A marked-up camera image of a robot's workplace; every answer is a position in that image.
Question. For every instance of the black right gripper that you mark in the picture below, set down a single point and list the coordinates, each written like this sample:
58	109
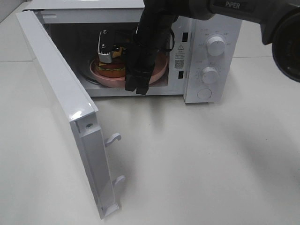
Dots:
132	55

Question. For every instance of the burger with sesame-free bun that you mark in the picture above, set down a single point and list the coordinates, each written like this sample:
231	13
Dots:
115	69

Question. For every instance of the pink round plate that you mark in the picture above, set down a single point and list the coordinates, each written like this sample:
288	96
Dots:
159	70

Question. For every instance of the round white door button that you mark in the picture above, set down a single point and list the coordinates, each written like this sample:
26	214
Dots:
204	94

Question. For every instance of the white timer knob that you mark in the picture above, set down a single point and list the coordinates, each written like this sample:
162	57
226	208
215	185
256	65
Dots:
209	75

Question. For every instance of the white microwave door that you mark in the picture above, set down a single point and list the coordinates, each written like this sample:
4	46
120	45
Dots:
74	112

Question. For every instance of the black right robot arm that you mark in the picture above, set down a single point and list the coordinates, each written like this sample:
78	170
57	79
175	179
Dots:
279	21

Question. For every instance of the glass microwave turntable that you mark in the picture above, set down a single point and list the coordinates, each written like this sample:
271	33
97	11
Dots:
86	72

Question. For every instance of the white warning label sticker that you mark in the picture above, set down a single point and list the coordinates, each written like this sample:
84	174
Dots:
179	56

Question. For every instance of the white microwave oven body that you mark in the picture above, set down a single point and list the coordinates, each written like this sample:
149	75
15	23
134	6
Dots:
64	37

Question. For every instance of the upper white power knob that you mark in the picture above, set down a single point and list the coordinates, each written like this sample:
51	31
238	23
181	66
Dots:
215	45

